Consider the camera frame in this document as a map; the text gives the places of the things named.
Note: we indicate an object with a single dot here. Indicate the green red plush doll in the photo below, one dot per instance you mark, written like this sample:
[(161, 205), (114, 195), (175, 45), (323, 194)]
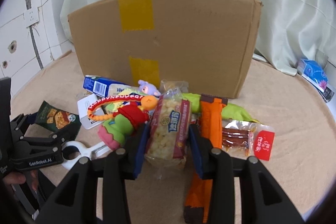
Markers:
[(124, 122)]

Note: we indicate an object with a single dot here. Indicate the long orange snack bar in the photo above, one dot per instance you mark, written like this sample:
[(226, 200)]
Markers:
[(209, 109)]

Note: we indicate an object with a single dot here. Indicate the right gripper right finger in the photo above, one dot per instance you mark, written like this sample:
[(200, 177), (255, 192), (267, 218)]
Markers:
[(215, 171)]

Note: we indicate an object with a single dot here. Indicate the clear small snack bag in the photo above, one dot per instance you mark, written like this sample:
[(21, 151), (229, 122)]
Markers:
[(166, 85)]

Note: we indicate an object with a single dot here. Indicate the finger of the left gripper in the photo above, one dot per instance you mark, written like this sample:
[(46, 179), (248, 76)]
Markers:
[(21, 123), (65, 134)]

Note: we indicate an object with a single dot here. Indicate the dark green cracker packet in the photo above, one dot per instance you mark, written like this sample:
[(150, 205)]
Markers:
[(54, 119)]

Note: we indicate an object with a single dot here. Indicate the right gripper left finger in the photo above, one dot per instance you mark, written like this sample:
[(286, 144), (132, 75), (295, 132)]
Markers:
[(123, 164)]

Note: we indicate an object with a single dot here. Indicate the white wall socket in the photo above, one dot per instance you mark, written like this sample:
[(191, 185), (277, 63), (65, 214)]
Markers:
[(31, 17)]

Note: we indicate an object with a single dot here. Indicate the blue white carton box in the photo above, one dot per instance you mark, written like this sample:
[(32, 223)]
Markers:
[(103, 87)]

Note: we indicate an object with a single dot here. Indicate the blue tissue pack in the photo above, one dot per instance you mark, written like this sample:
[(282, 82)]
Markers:
[(314, 73)]

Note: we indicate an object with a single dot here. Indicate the lime green snack bag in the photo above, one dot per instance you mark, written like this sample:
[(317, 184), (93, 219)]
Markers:
[(231, 111)]

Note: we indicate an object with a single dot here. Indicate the white plastic clip tool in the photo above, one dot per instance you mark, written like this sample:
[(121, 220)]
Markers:
[(72, 151)]

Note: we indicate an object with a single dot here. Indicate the beige table cloth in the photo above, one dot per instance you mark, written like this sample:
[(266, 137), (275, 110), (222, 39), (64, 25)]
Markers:
[(302, 158)]

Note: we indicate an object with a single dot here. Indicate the brown cardboard box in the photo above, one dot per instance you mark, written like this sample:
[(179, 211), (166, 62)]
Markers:
[(207, 43)]

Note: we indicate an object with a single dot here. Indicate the person's left hand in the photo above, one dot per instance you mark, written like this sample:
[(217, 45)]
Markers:
[(18, 178)]

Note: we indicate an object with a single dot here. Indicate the puffed rice snack pack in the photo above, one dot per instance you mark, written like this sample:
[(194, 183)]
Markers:
[(169, 128)]

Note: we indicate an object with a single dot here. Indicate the purple plush toy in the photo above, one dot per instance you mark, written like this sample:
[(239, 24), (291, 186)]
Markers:
[(148, 88)]

